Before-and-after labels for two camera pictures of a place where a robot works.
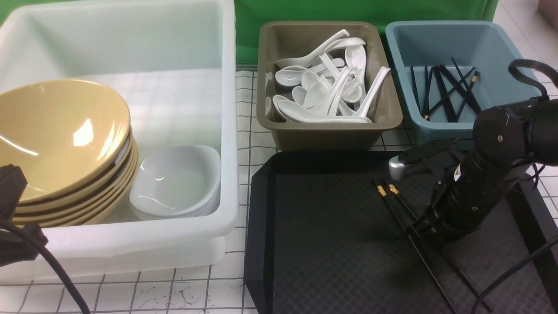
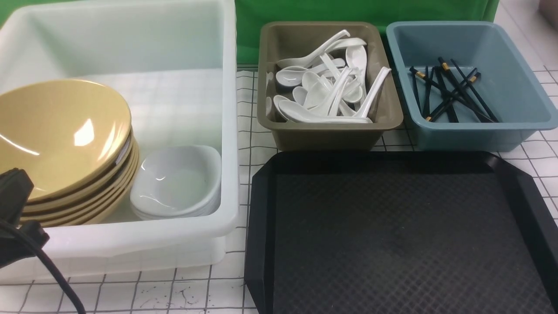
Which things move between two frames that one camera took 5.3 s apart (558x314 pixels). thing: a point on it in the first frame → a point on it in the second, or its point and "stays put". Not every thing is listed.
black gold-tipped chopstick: x=393 y=190 → x=427 y=77
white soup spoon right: x=360 y=114 stays put
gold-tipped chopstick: x=474 y=80 → x=428 y=119
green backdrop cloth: x=251 y=15 stays put
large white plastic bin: x=173 y=63 stays put
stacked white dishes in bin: x=180 y=182 stays put
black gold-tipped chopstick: x=382 y=193 → x=461 y=86
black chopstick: x=461 y=88 → x=485 y=107
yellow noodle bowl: x=65 y=135 stays put
